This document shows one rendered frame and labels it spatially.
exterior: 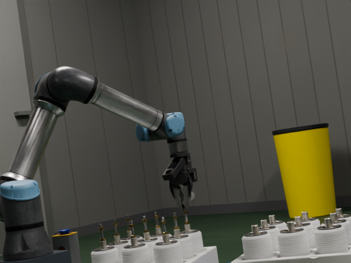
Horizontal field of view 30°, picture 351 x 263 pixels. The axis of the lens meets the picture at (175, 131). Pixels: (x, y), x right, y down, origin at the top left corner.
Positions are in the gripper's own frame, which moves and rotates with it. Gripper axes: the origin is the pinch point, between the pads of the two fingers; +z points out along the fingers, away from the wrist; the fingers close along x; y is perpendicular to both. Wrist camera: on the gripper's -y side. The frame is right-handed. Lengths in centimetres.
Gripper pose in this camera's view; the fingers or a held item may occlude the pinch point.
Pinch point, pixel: (183, 206)
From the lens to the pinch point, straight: 245.4
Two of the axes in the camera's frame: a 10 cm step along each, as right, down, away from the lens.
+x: -8.4, 1.4, 5.2
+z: 1.4, 9.9, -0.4
